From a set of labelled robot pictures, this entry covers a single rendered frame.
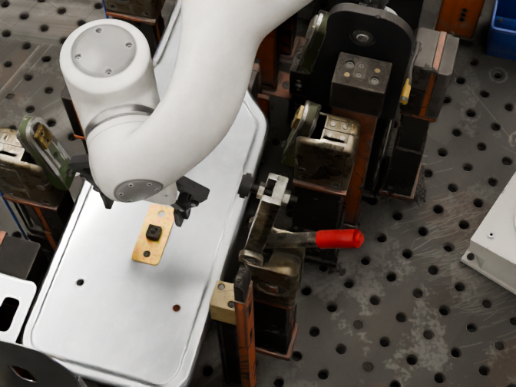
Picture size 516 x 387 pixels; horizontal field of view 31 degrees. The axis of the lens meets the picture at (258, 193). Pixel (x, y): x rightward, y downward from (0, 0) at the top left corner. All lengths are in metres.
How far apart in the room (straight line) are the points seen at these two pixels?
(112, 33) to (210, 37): 0.11
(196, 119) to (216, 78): 0.04
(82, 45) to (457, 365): 0.85
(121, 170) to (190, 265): 0.37
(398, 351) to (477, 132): 0.43
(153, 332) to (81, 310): 0.10
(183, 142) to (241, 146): 0.46
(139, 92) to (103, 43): 0.06
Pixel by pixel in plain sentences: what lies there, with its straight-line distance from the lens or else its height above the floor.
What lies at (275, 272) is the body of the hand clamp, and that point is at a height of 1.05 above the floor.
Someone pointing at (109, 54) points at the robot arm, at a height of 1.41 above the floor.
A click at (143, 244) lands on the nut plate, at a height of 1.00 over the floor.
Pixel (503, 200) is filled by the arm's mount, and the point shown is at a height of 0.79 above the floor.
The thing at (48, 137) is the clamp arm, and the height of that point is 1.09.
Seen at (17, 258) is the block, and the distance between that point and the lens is 1.26.
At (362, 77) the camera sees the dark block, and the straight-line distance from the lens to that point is 1.19.
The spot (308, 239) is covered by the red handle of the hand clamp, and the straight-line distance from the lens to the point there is 1.08.
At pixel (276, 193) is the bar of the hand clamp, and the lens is 0.99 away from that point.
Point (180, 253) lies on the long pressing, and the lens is 1.20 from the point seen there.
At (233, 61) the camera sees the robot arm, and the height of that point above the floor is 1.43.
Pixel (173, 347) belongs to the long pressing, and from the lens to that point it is 1.16.
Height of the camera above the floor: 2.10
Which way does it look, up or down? 63 degrees down
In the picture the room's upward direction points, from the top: 1 degrees counter-clockwise
